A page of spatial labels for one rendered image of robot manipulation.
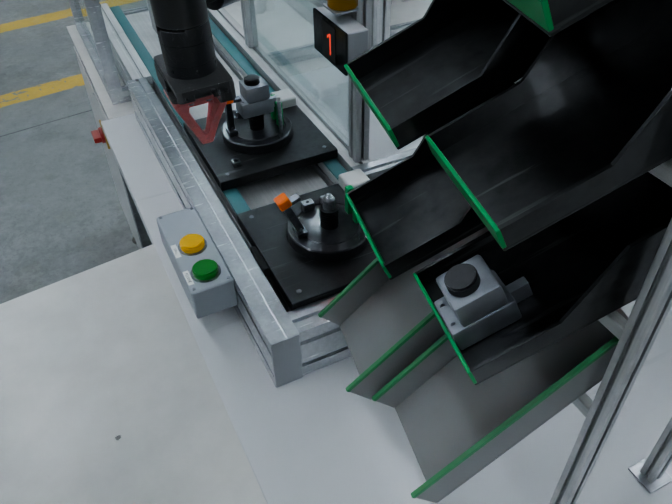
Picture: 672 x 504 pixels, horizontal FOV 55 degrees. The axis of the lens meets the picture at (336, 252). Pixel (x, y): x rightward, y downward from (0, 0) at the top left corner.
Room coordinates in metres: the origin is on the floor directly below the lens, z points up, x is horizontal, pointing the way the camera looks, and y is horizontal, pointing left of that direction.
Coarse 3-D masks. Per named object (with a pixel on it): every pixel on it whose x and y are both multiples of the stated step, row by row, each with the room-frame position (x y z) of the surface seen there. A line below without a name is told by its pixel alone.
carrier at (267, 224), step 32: (320, 192) 0.92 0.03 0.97; (256, 224) 0.84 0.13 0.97; (288, 224) 0.81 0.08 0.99; (320, 224) 0.81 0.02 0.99; (352, 224) 0.81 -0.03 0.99; (288, 256) 0.76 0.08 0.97; (320, 256) 0.74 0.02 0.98; (352, 256) 0.75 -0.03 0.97; (288, 288) 0.69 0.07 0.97; (320, 288) 0.68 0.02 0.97
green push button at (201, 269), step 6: (198, 264) 0.74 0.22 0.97; (204, 264) 0.74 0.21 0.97; (210, 264) 0.74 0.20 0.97; (216, 264) 0.74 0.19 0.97; (192, 270) 0.73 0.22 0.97; (198, 270) 0.73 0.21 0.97; (204, 270) 0.73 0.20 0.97; (210, 270) 0.73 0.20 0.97; (216, 270) 0.73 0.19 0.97; (198, 276) 0.72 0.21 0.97; (204, 276) 0.71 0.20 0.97; (210, 276) 0.72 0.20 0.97
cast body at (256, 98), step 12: (240, 84) 1.12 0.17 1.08; (252, 84) 1.11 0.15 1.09; (264, 84) 1.11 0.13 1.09; (240, 96) 1.12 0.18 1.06; (252, 96) 1.10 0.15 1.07; (264, 96) 1.11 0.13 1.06; (276, 96) 1.14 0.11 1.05; (240, 108) 1.10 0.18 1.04; (252, 108) 1.10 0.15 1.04; (264, 108) 1.11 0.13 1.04
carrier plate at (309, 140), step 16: (224, 112) 1.21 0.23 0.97; (288, 112) 1.21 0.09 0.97; (304, 128) 1.14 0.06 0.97; (208, 144) 1.09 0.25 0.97; (224, 144) 1.09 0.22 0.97; (288, 144) 1.08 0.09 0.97; (304, 144) 1.08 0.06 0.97; (320, 144) 1.08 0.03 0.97; (208, 160) 1.03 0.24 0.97; (224, 160) 1.03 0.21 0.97; (240, 160) 1.03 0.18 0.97; (256, 160) 1.03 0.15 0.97; (272, 160) 1.03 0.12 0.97; (288, 160) 1.03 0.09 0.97; (304, 160) 1.03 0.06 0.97; (320, 160) 1.05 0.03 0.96; (224, 176) 0.98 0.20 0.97; (240, 176) 0.98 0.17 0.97; (256, 176) 0.99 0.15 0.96; (272, 176) 1.00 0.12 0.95
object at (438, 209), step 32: (416, 160) 0.62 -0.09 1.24; (352, 192) 0.60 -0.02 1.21; (384, 192) 0.60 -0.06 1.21; (416, 192) 0.59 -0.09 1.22; (448, 192) 0.57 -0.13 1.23; (384, 224) 0.56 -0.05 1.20; (416, 224) 0.54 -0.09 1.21; (448, 224) 0.52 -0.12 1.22; (480, 224) 0.50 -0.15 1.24; (384, 256) 0.51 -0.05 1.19; (416, 256) 0.49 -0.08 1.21
